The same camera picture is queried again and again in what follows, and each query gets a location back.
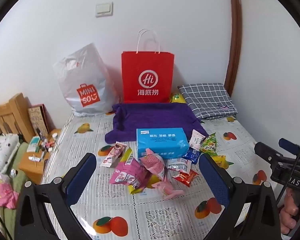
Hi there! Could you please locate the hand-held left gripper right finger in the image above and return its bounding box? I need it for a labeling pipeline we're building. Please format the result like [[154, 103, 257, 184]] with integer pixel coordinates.
[[199, 153, 282, 240]]

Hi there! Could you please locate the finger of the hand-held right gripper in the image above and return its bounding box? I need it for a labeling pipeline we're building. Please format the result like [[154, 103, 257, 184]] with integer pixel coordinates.
[[278, 137, 300, 159], [254, 142, 290, 167]]

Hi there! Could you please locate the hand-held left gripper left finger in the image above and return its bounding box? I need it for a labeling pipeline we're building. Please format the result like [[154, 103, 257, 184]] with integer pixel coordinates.
[[14, 152, 97, 240]]

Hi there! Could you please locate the green snack packet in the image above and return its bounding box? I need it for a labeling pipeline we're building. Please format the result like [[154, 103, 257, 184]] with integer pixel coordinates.
[[199, 132, 218, 157]]

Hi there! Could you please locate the cartoon print snack packet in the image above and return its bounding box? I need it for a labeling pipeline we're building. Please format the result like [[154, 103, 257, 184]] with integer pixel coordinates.
[[99, 141, 128, 168]]

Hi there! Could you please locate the white pink snack packet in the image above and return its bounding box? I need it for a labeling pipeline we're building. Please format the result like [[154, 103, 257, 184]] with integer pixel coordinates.
[[189, 129, 206, 150]]

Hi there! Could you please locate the magenta yellow snack packet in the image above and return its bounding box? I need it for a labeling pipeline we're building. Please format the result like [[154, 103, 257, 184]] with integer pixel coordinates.
[[108, 147, 154, 195]]

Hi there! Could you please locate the pale pink snack packet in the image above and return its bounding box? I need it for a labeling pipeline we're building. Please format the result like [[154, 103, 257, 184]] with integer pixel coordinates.
[[151, 180, 184, 200]]

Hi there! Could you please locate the pink striped snack packet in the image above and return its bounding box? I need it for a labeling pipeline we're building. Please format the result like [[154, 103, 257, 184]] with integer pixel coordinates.
[[139, 148, 168, 182]]

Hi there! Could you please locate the person's right hand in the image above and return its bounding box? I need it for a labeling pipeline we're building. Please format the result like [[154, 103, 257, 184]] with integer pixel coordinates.
[[279, 188, 300, 235]]

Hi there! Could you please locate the blue snack packet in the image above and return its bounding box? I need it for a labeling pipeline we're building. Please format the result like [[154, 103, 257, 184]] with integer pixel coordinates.
[[182, 147, 200, 165]]

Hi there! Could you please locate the fruit print table cover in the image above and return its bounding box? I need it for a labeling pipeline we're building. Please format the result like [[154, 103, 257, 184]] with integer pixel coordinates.
[[40, 110, 284, 240]]

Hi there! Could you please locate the wooden nightstand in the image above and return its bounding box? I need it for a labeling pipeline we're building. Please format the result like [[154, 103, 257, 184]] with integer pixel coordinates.
[[18, 129, 62, 185]]

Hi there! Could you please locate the teal white small box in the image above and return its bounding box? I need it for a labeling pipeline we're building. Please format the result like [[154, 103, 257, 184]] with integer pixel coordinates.
[[27, 136, 42, 153]]

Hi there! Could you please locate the blue tissue pack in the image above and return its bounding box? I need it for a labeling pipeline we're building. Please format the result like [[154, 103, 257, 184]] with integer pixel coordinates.
[[136, 127, 190, 160]]

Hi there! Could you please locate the framed picture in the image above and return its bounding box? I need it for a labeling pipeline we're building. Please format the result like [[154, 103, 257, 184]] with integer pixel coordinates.
[[27, 103, 50, 135]]

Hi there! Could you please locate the grey checked folded cloth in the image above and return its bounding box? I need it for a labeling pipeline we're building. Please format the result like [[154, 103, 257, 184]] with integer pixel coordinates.
[[177, 82, 238, 120]]

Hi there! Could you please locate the pink clothing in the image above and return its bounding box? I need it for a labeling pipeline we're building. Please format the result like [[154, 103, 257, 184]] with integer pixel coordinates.
[[0, 167, 19, 209]]

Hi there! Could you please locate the green bed sheet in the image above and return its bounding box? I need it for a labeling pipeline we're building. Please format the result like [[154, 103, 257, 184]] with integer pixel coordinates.
[[0, 142, 28, 240]]

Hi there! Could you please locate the white black spotted pillow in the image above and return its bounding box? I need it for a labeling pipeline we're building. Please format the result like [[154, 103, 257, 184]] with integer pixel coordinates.
[[0, 133, 20, 173]]

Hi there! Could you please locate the purple towel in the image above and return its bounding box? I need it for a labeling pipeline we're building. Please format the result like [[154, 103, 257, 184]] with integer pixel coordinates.
[[104, 102, 208, 145]]

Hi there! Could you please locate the yellow green wipes pack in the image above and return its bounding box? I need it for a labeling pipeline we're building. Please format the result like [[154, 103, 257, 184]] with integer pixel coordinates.
[[170, 93, 187, 104]]

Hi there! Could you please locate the wooden headboard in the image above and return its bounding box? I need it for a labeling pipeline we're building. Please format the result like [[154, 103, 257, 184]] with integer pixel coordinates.
[[0, 92, 35, 143]]

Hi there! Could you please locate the white plastic shopping bag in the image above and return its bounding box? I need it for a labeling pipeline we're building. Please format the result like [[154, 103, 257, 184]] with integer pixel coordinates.
[[52, 42, 119, 117]]

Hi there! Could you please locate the red paper bag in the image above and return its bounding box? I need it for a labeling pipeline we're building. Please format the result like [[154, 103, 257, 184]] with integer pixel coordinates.
[[121, 29, 175, 104]]

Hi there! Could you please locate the brown wooden door frame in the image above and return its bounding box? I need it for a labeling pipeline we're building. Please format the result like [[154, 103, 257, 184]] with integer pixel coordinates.
[[224, 0, 242, 95]]

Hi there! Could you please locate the white light switch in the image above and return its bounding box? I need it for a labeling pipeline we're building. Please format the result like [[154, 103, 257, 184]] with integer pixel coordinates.
[[95, 2, 114, 17]]

